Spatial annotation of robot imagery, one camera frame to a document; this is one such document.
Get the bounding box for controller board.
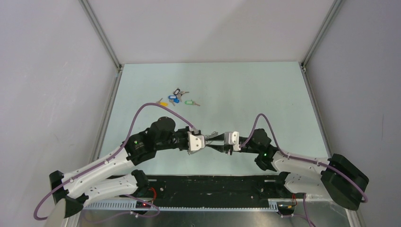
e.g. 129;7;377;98
277;204;296;217
135;201;152;210

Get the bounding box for right controller board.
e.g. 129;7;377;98
277;204;296;217

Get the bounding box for black tagged key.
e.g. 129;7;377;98
173;88;189;96

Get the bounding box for right aluminium frame post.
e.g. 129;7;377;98
300;0;345;72

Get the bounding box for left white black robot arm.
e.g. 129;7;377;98
49;117;205;218

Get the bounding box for green tagged key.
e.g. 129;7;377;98
184;100;200;106

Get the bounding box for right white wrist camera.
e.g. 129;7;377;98
224;131;240;145

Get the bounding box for left aluminium frame post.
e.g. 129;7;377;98
78;0;122;72

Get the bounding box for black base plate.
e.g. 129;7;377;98
119;174;323;209

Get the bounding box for aluminium frame post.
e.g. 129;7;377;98
300;0;345;72
78;0;122;72

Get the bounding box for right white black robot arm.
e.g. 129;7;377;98
206;129;369;210

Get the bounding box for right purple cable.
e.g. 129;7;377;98
239;113;369;204

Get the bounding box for left controller board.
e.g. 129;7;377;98
135;201;152;210

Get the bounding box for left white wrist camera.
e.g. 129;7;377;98
187;132;205;155

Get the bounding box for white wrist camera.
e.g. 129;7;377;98
187;132;205;155
224;131;240;145

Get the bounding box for yellow tagged key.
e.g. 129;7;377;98
156;98;168;107

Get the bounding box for metal cable duct rail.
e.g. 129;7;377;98
80;200;279;212

